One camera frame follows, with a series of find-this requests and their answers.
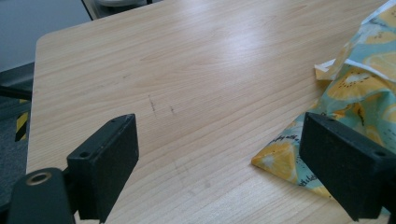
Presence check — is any lemon print fabric garment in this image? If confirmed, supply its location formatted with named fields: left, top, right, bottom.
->
left=250, top=0, right=396, bottom=217

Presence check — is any yellow black striped tape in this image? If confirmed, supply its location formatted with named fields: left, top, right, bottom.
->
left=14, top=110, right=30, bottom=143

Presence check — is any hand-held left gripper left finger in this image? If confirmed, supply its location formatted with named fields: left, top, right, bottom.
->
left=66, top=113, right=140, bottom=224

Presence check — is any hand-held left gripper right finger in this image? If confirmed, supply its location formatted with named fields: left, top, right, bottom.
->
left=299, top=111, right=396, bottom=222

